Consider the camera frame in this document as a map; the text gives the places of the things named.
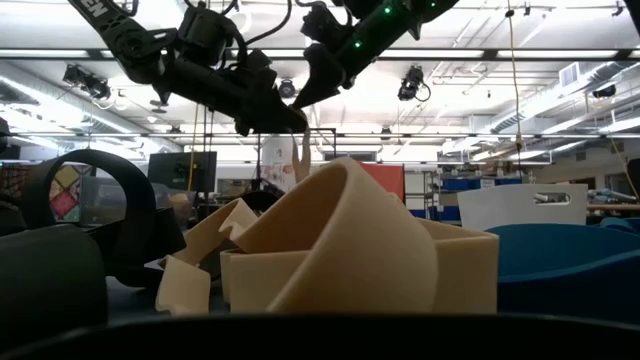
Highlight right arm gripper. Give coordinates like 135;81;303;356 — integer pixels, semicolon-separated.
292;29;374;110

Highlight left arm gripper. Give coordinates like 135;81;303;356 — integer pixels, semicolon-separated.
162;48;309;137

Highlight tan rubber band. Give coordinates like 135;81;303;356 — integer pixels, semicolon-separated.
155;197;260;317
232;157;440;315
219;219;501;315
291;107;314;184

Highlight black rubber band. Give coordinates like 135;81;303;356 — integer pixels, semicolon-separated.
19;148;187;289

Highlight white plastic basket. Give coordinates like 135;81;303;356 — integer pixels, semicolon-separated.
457;183;590;232

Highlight white cylinder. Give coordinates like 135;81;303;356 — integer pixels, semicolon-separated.
262;135;300;166

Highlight floral cloth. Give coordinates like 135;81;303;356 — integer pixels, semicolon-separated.
262;163;301;194

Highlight black monitor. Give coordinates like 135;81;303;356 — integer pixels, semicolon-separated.
147;151;218;194

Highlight orange cloth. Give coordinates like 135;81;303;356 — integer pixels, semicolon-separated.
357;162;405;201

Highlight blue storage bin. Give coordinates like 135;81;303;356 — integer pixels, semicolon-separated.
405;207;461;223
442;177;521;192

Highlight colourful patchwork quilt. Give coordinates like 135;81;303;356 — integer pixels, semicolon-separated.
47;163;97;224

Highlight white air vent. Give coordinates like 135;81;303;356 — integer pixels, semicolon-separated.
558;62;581;89

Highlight dark round blurred object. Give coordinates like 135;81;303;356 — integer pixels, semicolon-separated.
0;223;110;351

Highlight black metal frame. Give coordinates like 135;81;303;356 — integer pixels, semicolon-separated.
256;127;337;166

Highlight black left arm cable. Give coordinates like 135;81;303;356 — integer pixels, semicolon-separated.
244;0;294;46

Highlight yellow hanging cord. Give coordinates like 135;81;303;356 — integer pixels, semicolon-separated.
505;0;525;151

